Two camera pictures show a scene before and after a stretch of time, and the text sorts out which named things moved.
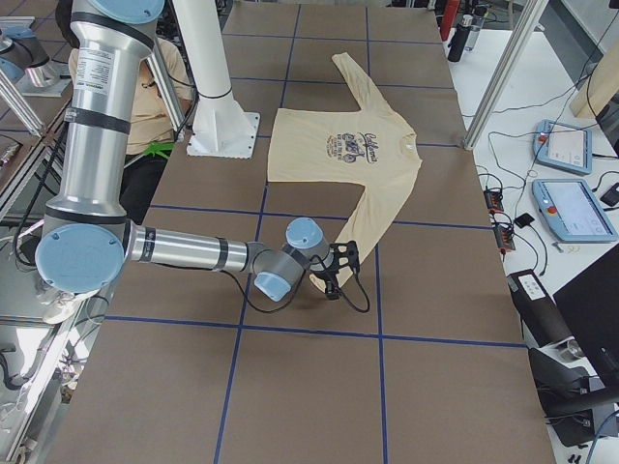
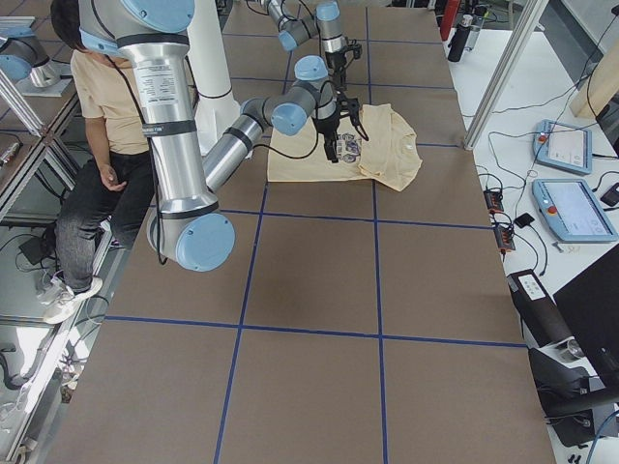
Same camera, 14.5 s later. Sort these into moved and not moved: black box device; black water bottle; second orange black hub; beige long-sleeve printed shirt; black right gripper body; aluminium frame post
Moved: black right gripper body; beige long-sleeve printed shirt
Not moved: aluminium frame post; black water bottle; second orange black hub; black box device
